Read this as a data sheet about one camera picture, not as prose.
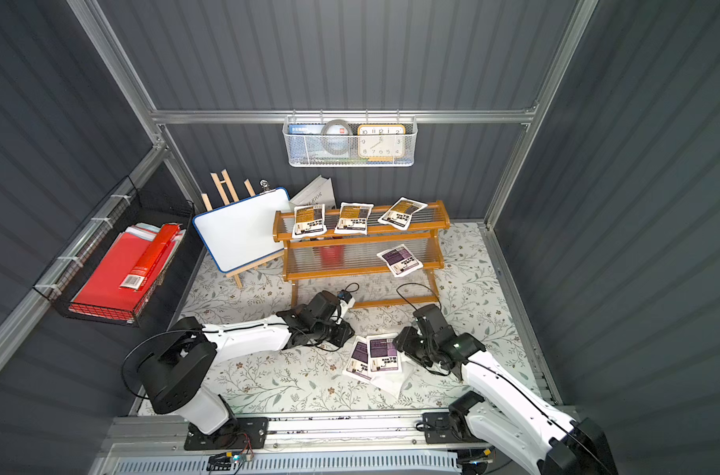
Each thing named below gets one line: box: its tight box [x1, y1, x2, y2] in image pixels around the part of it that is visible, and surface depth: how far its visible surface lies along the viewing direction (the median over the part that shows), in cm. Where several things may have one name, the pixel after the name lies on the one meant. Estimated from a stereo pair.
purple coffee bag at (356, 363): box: [342, 335, 372, 380], surface depth 86 cm
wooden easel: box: [200, 169, 285, 289], surface depth 91 cm
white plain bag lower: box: [370, 366, 413, 400], surface depth 82 cm
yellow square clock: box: [357, 124, 407, 159], surface depth 90 cm
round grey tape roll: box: [320, 118, 354, 157], surface depth 90 cm
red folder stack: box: [68, 222, 186, 322], surface depth 72 cm
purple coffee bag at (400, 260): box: [376, 243, 425, 279], surface depth 89 cm
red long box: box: [119, 223, 181, 291], surface depth 74 cm
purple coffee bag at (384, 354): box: [365, 332, 402, 376], surface depth 86 cm
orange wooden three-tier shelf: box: [272, 199, 451, 309], surface depth 84 cm
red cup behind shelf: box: [320, 244, 345, 268], surface depth 107 cm
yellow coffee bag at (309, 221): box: [291, 203, 328, 239], surface depth 81 cm
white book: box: [288, 174, 338, 212], surface depth 98 cm
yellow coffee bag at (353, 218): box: [334, 201, 374, 235], surface depth 82 cm
